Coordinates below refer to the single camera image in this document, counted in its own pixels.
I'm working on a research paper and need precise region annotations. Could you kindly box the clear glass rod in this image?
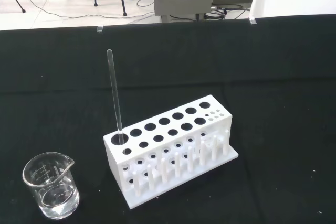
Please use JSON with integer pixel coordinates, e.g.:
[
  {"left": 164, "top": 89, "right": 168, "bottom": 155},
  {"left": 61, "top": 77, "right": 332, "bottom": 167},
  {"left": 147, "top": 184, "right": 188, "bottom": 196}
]
[{"left": 106, "top": 49, "right": 125, "bottom": 146}]

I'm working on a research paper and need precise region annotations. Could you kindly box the white test tube rack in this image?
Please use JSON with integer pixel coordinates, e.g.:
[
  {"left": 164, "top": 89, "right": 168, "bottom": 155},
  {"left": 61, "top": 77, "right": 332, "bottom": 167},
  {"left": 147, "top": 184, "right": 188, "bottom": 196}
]
[{"left": 103, "top": 94, "right": 239, "bottom": 210}]

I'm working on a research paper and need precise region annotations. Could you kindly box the black bench cloth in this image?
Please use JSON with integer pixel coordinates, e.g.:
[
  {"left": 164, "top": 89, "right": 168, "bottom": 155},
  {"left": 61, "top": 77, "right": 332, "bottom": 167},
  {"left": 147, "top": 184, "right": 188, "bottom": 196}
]
[{"left": 0, "top": 14, "right": 336, "bottom": 224}]

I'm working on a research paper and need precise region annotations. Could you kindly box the clear glass beaker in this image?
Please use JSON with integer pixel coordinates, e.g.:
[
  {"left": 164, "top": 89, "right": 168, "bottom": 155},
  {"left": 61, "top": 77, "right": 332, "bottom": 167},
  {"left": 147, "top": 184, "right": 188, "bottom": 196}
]
[{"left": 22, "top": 152, "right": 80, "bottom": 220}]

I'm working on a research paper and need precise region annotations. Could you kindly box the coiled black cable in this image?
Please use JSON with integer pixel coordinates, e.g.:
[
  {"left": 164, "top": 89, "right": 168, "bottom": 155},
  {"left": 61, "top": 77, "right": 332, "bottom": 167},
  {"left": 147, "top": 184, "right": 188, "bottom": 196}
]
[{"left": 203, "top": 3, "right": 253, "bottom": 20}]

